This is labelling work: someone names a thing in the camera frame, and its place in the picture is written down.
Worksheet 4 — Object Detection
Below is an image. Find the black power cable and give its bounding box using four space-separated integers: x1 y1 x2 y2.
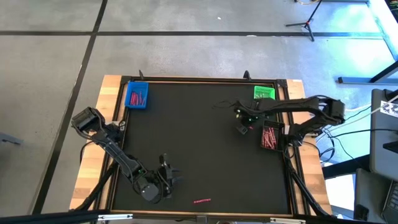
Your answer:
328 127 398 139

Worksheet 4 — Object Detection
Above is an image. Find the white cable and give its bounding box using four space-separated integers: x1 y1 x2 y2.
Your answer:
345 95 398 125

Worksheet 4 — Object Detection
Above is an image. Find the black aluminium crossbar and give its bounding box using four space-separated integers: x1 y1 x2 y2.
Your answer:
0 208 398 224

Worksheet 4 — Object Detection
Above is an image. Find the green plastic basket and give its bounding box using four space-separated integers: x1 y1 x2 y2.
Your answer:
254 85 276 100

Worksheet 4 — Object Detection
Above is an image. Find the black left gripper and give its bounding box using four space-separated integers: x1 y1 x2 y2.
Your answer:
157 166 183 191

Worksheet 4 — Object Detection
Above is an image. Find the black keyboard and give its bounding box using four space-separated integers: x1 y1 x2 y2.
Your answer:
381 181 398 224

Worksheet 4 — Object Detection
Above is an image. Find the silver metal bracket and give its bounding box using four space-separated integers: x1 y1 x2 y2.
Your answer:
269 217 307 224
98 213 134 222

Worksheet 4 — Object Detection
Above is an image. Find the black table mat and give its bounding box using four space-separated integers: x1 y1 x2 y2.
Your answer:
111 81 292 215

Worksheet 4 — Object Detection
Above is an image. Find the grey chair leg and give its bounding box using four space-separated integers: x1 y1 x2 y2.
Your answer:
0 132 23 146

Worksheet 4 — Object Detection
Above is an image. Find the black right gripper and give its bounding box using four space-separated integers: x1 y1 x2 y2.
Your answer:
235 107 261 135

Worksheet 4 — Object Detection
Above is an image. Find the small black box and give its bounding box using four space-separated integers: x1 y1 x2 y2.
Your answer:
354 203 369 222

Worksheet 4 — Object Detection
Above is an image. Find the black steel beam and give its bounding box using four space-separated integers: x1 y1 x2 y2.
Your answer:
322 154 371 180

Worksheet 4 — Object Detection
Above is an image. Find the black tripod stand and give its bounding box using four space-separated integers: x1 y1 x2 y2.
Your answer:
285 0 324 43

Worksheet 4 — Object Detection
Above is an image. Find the blue plastic basket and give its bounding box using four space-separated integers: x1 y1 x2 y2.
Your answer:
124 80 149 109

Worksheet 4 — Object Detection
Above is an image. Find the black plastic basket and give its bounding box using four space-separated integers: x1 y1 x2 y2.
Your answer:
260 119 286 152

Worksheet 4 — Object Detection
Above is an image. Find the black white marker tag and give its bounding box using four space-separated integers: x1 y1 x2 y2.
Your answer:
379 100 398 118

